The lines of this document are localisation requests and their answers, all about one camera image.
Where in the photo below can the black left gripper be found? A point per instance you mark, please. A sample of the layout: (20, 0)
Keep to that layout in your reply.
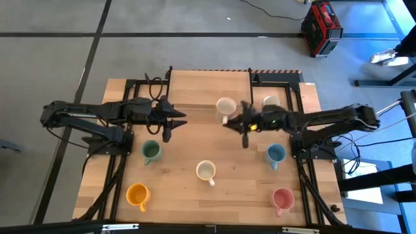
(161, 112)

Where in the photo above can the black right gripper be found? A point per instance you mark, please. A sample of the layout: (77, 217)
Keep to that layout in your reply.
(269, 118)

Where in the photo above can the white mug dark speckled pattern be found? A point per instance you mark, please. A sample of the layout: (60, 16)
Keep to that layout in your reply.
(226, 106)

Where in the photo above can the white mug yellow dots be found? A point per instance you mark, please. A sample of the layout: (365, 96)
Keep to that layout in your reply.
(271, 100)

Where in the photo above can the green mug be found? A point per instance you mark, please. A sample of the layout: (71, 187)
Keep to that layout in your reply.
(151, 150)

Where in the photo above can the blue mug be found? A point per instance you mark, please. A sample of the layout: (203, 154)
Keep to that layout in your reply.
(275, 153)

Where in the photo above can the white mug orange-red pattern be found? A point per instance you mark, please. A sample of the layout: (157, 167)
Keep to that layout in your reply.
(205, 169)

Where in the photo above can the pink mug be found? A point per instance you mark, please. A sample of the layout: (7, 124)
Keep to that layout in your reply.
(282, 199)

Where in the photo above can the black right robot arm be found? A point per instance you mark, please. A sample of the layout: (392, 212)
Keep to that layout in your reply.
(331, 117)

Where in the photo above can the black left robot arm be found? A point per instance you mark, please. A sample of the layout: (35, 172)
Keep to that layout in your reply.
(81, 112)

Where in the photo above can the wooden shelf black metal legs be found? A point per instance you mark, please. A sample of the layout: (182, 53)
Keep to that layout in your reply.
(208, 87)

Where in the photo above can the black yellow striped bar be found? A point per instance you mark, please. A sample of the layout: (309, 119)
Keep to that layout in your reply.
(279, 71)

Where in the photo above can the red tool case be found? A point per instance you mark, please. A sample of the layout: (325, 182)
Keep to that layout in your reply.
(320, 29)

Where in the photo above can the black knob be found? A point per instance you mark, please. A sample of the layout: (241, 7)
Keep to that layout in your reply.
(334, 208)

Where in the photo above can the black desk foot bar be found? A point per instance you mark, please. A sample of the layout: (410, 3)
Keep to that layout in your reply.
(373, 83)

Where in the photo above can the white box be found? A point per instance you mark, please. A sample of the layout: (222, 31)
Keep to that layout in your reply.
(360, 195)

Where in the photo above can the black desk beam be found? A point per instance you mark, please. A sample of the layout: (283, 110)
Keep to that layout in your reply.
(373, 178)

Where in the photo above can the person's white shoe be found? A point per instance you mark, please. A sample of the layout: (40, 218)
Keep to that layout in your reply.
(396, 61)
(382, 56)

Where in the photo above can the black desk edge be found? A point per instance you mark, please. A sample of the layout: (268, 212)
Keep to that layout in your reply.
(409, 107)

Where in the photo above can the grey chair base leg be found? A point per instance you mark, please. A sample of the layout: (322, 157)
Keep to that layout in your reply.
(9, 146)

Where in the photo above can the person's leg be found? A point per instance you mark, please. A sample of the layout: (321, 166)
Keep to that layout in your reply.
(408, 45)

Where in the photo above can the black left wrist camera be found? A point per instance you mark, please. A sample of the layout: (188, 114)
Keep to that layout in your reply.
(166, 135)

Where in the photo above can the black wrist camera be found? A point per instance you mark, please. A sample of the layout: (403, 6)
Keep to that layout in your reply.
(245, 139)
(166, 135)

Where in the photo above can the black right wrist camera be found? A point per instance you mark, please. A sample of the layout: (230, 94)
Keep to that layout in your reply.
(245, 139)

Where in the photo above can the black left aluminium frame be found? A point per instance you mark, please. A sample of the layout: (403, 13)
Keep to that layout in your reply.
(107, 149)

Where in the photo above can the black aluminium frame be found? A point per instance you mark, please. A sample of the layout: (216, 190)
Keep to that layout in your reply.
(107, 149)
(326, 153)

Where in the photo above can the black right aluminium frame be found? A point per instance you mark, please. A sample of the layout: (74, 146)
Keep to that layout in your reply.
(326, 153)

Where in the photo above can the black overhead mount beam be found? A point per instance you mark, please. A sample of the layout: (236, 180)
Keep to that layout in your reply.
(195, 229)

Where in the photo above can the silver metal bracket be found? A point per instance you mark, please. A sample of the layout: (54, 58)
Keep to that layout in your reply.
(120, 227)
(300, 230)

